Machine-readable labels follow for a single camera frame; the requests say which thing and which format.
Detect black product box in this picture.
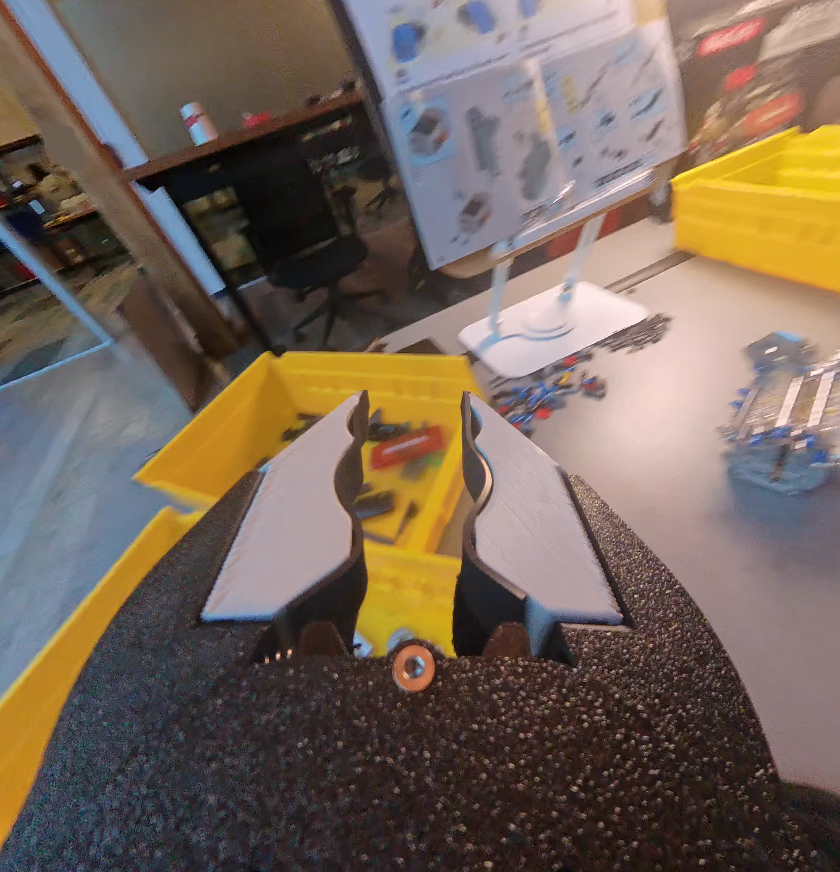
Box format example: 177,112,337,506
663,0,840,151

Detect black and red brick parts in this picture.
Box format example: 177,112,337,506
287,406,462,543

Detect pile of black pins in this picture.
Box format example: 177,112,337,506
604,314,674,355

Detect black swivel chair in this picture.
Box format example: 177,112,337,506
237,137,387,348

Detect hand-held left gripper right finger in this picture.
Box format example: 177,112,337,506
455,393,628,655

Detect grey brick engine model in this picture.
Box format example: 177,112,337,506
720,332,840,494

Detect pile of colourful brick parts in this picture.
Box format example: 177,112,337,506
489,352,609,434

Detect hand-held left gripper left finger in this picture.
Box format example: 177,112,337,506
200,391,372,628

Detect instruction booklet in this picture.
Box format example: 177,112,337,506
341,0,691,273

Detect white booklet stand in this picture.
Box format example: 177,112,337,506
457,178,652,380

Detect yellow plastic bin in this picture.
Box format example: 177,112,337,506
0,505,206,825
132,351,486,658

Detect yellow plastic crate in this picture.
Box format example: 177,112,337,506
670,123,840,297

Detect dark wooden table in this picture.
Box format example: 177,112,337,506
121,89,373,358

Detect white drinks bottle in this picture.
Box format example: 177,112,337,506
179,101,221,148

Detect red printed brick panel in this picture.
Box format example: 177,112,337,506
369,426,447,472

